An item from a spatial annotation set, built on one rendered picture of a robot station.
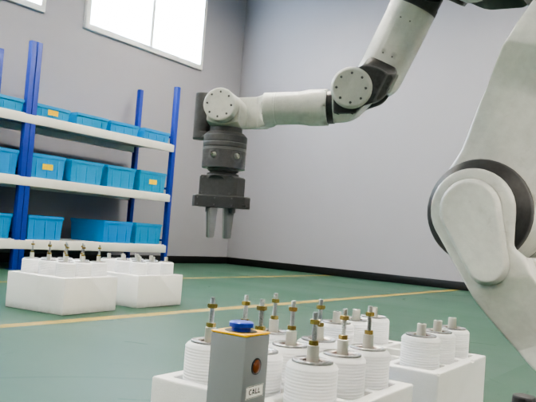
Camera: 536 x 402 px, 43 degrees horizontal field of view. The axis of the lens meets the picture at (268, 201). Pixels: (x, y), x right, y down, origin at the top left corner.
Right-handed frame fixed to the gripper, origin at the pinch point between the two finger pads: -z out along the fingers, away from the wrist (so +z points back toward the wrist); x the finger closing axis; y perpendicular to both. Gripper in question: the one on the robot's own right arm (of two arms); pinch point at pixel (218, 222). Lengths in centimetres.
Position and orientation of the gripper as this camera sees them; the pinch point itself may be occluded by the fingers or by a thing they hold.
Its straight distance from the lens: 139.0
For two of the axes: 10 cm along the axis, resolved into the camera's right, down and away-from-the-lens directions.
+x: -9.1, -0.5, 4.2
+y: -4.2, -0.7, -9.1
